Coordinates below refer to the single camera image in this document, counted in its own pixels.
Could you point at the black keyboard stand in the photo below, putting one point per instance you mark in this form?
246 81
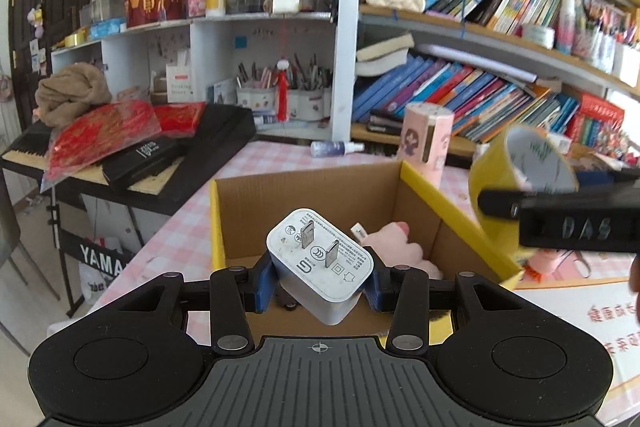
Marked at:
100 252

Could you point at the colourful figurine ornament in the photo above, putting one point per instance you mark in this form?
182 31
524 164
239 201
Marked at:
615 147

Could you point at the black box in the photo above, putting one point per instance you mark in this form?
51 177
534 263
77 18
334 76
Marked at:
145 159

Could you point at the yellow cardboard box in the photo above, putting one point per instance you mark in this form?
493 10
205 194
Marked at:
300 187

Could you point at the brown cloth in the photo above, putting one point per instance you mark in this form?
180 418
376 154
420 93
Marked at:
70 92

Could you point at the gold ribbon roll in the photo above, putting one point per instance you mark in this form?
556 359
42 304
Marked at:
77 39

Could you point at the row of leaning colourful books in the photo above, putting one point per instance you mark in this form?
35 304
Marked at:
450 97

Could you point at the white charger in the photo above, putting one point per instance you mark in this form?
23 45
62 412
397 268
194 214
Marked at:
320 272

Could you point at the pink printed tablecloth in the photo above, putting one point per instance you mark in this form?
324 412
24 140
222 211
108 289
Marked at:
575 322

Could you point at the pink humidifier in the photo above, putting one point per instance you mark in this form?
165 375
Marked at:
425 142

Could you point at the pink duck plush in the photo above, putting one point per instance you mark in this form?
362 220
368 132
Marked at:
405 252

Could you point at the blue tissue pack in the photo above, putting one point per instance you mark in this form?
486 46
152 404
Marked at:
107 28

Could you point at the red envelopes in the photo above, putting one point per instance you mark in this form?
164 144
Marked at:
180 119

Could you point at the red tassel ornament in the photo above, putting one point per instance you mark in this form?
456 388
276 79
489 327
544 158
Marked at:
282 92

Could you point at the black electronic keyboard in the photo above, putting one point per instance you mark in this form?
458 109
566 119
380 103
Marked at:
215 142

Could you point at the white light bar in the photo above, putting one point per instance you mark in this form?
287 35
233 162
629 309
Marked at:
475 62

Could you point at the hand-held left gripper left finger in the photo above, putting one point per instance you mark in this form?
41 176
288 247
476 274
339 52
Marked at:
262 287

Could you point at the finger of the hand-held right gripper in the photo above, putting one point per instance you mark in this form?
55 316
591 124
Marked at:
500 204
610 177

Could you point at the red book set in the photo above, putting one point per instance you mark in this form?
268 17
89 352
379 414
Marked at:
597 117

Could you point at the white pen holder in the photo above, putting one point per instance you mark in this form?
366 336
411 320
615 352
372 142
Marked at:
627 64

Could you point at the yellow tape roll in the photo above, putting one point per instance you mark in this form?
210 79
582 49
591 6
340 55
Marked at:
492 172

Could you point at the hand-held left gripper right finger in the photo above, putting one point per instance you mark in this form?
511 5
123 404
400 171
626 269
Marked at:
375 297

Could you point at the pens in white holders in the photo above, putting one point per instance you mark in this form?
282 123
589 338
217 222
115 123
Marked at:
305 99

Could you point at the white paper bag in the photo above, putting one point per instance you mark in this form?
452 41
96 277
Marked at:
180 79

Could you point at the wooden bookshelf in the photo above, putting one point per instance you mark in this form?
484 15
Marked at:
537 53

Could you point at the clear spray bottle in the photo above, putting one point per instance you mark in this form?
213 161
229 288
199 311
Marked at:
330 149

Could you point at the pink box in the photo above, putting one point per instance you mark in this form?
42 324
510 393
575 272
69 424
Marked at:
195 2

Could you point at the red plastic packet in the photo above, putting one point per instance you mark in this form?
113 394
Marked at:
100 132

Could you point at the thick old book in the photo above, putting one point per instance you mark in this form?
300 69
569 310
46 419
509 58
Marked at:
382 54

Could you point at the white shelf unit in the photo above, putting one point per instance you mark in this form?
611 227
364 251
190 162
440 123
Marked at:
220 47

